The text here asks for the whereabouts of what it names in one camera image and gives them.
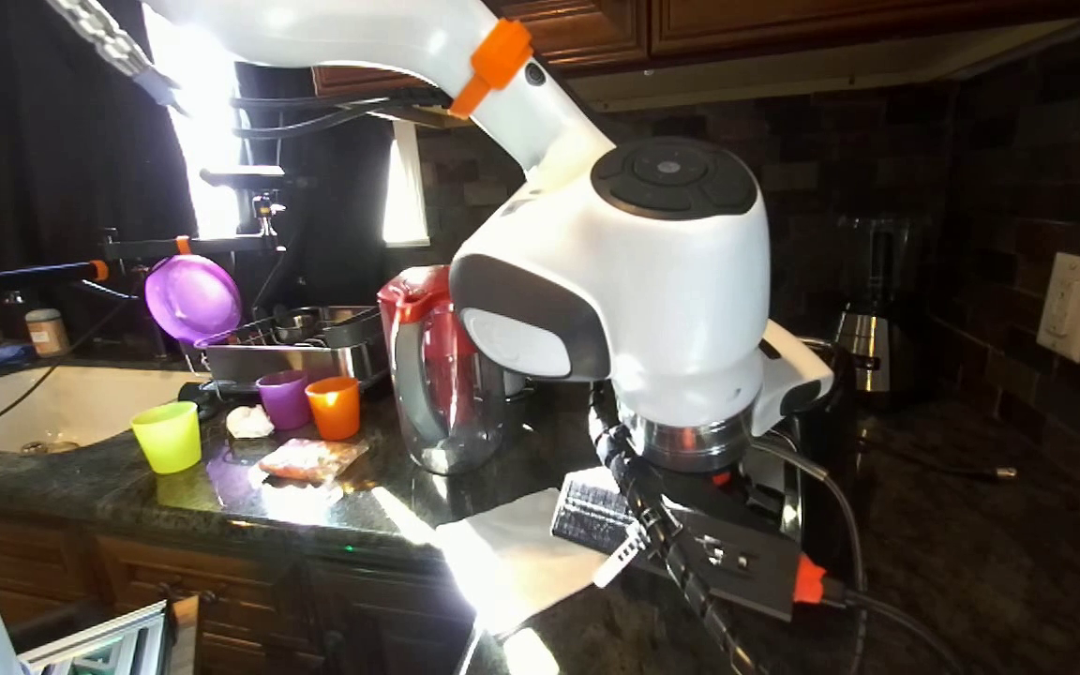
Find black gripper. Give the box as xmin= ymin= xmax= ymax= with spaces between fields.
xmin=659 ymin=460 xmax=779 ymax=515

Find white barcode label tag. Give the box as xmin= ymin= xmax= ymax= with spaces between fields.
xmin=549 ymin=465 xmax=639 ymax=556

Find white paper napkin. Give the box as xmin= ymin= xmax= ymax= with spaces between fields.
xmin=429 ymin=484 xmax=621 ymax=646

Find clear pitcher red lid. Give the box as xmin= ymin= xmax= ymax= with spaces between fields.
xmin=372 ymin=261 xmax=534 ymax=479

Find orange plastic cup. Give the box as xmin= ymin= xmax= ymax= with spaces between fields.
xmin=304 ymin=372 xmax=367 ymax=442

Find clear plastic snack packet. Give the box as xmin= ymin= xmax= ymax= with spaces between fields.
xmin=257 ymin=435 xmax=372 ymax=489

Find stainless steel tray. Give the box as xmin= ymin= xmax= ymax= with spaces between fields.
xmin=196 ymin=305 xmax=388 ymax=389

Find purple plastic cup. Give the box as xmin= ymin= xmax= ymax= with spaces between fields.
xmin=253 ymin=369 xmax=314 ymax=439

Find wooden upper cabinet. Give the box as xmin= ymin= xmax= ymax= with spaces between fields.
xmin=312 ymin=0 xmax=1080 ymax=99

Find small white lump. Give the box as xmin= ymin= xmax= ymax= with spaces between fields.
xmin=223 ymin=401 xmax=277 ymax=442

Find wooden base cabinet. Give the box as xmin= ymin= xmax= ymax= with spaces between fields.
xmin=0 ymin=500 xmax=481 ymax=675

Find green plastic cup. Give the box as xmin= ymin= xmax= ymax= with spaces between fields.
xmin=128 ymin=399 xmax=206 ymax=479

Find purple plastic plate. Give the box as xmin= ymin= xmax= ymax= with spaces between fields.
xmin=141 ymin=252 xmax=248 ymax=350

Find small white jar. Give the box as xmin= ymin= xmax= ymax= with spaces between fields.
xmin=24 ymin=305 xmax=76 ymax=362

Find white wall plate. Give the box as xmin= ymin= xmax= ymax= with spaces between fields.
xmin=1036 ymin=252 xmax=1080 ymax=369

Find orange velcro strap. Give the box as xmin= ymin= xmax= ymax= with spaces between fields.
xmin=444 ymin=14 xmax=538 ymax=122

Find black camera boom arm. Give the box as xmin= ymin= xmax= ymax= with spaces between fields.
xmin=0 ymin=227 xmax=288 ymax=297

